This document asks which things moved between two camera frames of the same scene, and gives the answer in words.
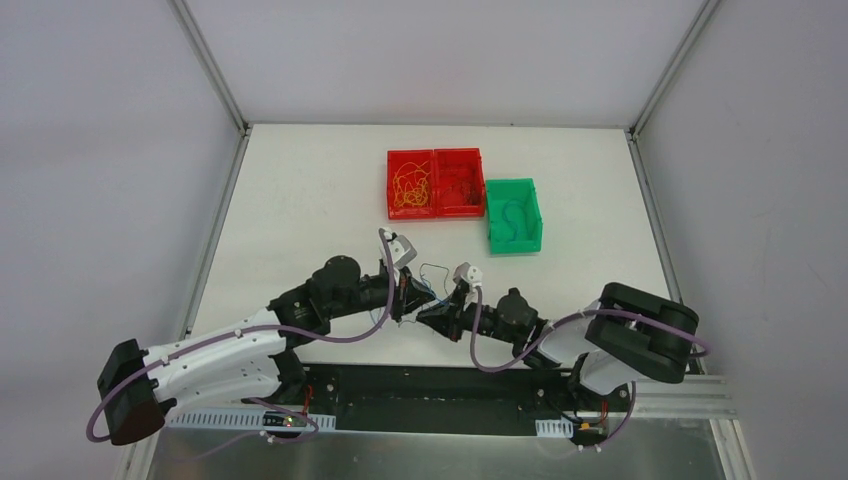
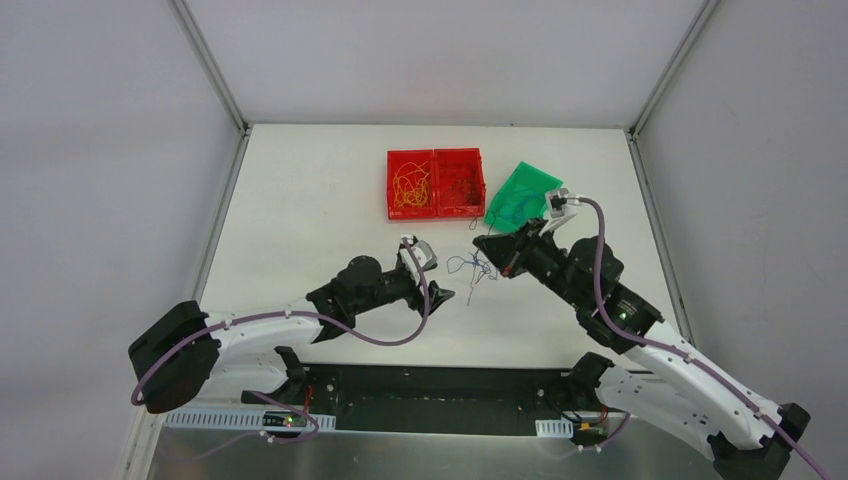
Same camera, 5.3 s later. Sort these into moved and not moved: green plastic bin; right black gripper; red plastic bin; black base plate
Moved: green plastic bin; right black gripper
Not moved: red plastic bin; black base plate
